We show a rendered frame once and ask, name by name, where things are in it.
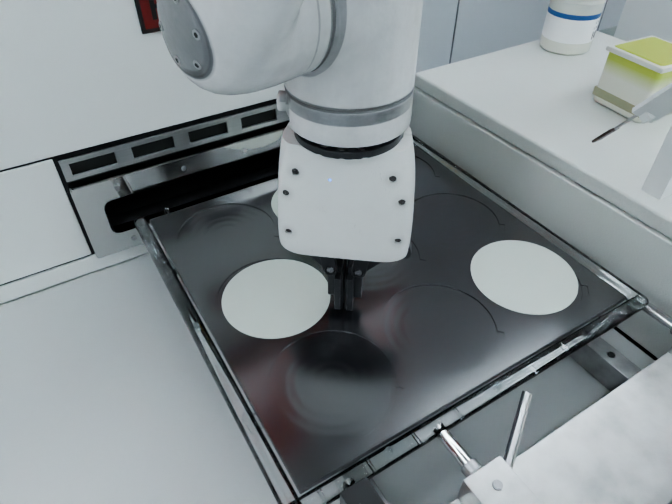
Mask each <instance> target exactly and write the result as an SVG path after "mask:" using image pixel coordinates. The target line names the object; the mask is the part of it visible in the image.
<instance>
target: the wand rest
mask: <svg viewBox="0 0 672 504"><path fill-rule="evenodd" d="M670 112H672V83H670V84H669V85H667V86H665V87H664V88H662V89H661V90H659V91H658V92H656V93H655V94H653V95H652V96H650V97H649V98H647V99H646V100H644V101H643V102H641V103H640V104H638V105H637V106H635V107H633V108H632V113H633V114H635V115H637V116H638V117H639V118H640V120H641V122H642V123H643V124H644V123H647V122H650V123H652V122H654V121H655V120H656V121H657V120H659V119H660V118H662V117H664V116H665V115H667V114H669V113H670ZM641 190H643V191H644V192H646V193H648V194H650V195H652V196H653V197H655V198H657V199H659V200H661V199H663V198H665V197H667V196H669V195H671V194H672V125H671V127H670V129H669V131H668V133H667V135H666V137H665V139H664V142H663V144H662V146H661V148H660V150H659V152H658V154H657V157H656V159H655V161H654V163H653V165H652V167H651V169H650V171H649V174H648V176H647V178H646V180H645V182H644V184H643V186H642V189H641Z"/></svg>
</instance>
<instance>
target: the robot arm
mask: <svg viewBox="0 0 672 504"><path fill-rule="evenodd" d="M156 2H157V12H158V18H159V27H160V29H161V31H162V36H163V39H164V41H165V44H166V46H167V49H168V51H169V53H170V55H171V57H172V59H173V60H174V62H175V63H176V65H177V67H178V68H179V69H180V70H181V71H182V72H183V74H184V75H185V76H186V77H187V78H188V79H189V80H190V81H191V82H193V83H194V84H196V85H197V86H198V87H200V88H202V89H204V90H207V91H209V92H212V93H214V94H222V95H240V94H249V93H253V92H257V91H260V90H264V89H267V88H271V87H274V86H277V85H279V84H282V83H284V87H285V91H284V90H279V91H278V94H277V99H276V102H277V109H278V111H286V113H287V115H288V116H289V119H290V122H289V123H288V125H287V127H286V128H285V129H284V131H283V134H282V139H281V146H280V155H279V170H278V229H279V238H280V242H281V244H282V246H283V247H284V248H285V249H287V250H289V251H291V252H293V253H297V254H302V255H309V256H310V257H311V258H313V259H314V260H315V261H316V262H318V263H319V264H320V265H321V266H322V268H323V272H324V273H325V274H326V275H328V294H329V295H334V308H335V309H342V308H343V303H344V297H345V304H344V308H345V309H346V310H350V311H352V309H353V302H354V297H358V298H361V297H362V290H363V277H364V276H365V274H366V271H368V270H370V269H371V268H373V267H375V266H376V265H378V264H380V263H381V262H394V261H398V260H401V259H407V258H409V257H410V256H411V251H412V244H411V239H410V238H411V231H412V222H413V209H414V192H415V154H414V145H413V138H412V132H411V128H410V127H409V125H410V121H411V114H412V104H413V95H414V84H415V74H416V64H417V55H418V45H419V36H420V26H421V16H422V7H423V0H156ZM347 259H348V265H347Z"/></svg>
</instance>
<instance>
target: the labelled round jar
mask: <svg viewBox="0 0 672 504"><path fill-rule="evenodd" d="M604 3H605V0H550V3H549V6H548V10H547V14H546V18H545V22H544V26H543V30H542V35H541V39H540V45H541V46H542V48H543V49H545V50H547V51H549V52H551V53H555V54H559V55H567V56H575V55H581V54H584V53H586V52H588V51H589V50H590V47H591V44H592V41H593V38H594V35H595V32H596V29H597V26H598V23H599V19H600V16H601V13H602V9H603V6H604Z"/></svg>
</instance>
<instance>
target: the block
mask: <svg viewBox="0 0 672 504"><path fill-rule="evenodd" d="M457 498H458V500H459V501H460V502H461V504H542V502H541V501H540V500H539V499H538V498H537V497H536V496H535V495H534V493H533V492H532V491H531V490H530V489H529V488H528V487H527V485H526V484H525V483H524V482H523V481H522V480H521V479H520V478H519V476H518V475H517V474H516V473H515V472H514V471H513V470H512V468H511V467H510V466H509V465H508V464H507V463H506V462H505V461H504V459H503V458H502V457H501V456H497V457H496V458H494V459H493V460H492V461H490V462H489V463H487V464H486V465H484V466H483V467H481V468H480V469H478V470H477V471H475V472H474V473H472V474H471V475H469V476H468V477H466V478H465V479H464V480H463V482H462V485H461V488H460V490H459V493H458V496H457Z"/></svg>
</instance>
